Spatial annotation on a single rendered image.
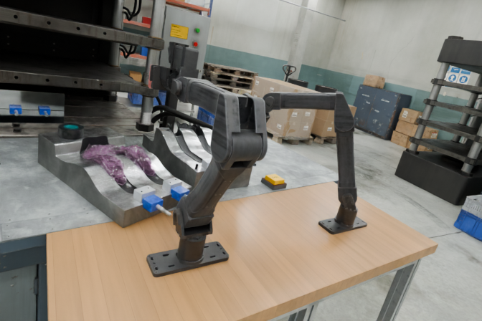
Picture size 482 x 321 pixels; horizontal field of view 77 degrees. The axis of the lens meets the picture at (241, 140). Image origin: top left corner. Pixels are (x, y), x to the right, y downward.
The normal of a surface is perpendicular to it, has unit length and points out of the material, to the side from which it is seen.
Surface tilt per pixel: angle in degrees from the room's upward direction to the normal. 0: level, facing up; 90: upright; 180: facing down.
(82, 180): 90
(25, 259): 90
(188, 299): 0
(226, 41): 90
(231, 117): 63
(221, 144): 90
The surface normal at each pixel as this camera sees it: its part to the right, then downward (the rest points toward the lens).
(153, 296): 0.20, -0.94
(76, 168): -0.57, 0.12
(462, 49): -0.87, -0.04
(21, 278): 0.60, 0.34
